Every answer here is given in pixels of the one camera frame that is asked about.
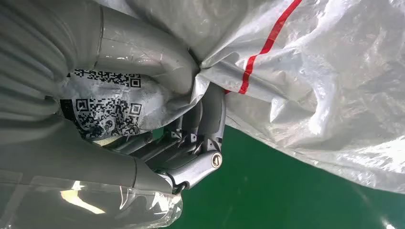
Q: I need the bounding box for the green conveyor belt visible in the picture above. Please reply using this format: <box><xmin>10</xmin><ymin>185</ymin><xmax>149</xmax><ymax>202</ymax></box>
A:
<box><xmin>151</xmin><ymin>125</ymin><xmax>405</xmax><ymax>229</ymax></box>

